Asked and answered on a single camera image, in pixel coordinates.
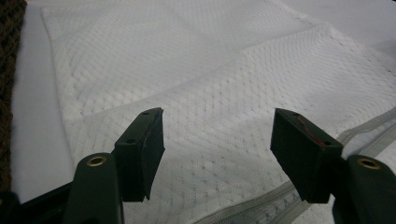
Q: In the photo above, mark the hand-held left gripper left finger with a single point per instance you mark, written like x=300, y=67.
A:
x=137, y=155

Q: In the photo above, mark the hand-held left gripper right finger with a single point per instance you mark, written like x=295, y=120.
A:
x=302, y=155

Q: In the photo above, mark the white mesh laundry bag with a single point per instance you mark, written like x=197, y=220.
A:
x=202, y=68

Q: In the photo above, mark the brown woven basket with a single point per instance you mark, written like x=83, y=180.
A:
x=7, y=77

